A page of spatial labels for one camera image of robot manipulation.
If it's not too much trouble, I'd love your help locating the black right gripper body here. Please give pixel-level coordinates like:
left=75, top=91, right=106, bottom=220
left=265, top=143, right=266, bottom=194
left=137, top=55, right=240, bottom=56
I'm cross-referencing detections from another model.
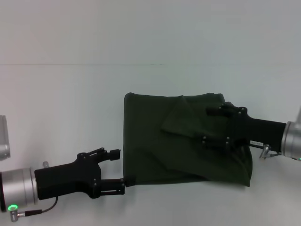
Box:
left=225, top=107, right=289, bottom=152

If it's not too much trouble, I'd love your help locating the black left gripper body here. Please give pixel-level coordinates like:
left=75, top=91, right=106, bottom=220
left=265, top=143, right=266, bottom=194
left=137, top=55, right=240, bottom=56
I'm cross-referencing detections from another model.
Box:
left=34, top=153, right=103, bottom=201

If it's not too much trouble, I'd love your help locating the dark green t-shirt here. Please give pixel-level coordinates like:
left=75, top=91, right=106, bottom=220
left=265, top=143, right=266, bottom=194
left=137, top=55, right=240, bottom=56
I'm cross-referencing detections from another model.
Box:
left=123, top=92, right=254, bottom=188

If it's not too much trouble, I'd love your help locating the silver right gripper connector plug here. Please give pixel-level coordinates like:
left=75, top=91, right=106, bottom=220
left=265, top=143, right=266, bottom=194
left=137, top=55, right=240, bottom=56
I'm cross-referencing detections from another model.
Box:
left=259, top=144, right=282, bottom=160

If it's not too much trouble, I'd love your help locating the dark maroon cable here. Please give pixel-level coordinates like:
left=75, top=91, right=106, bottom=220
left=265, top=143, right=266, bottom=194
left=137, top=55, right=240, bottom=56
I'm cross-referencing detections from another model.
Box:
left=8, top=197, right=59, bottom=223

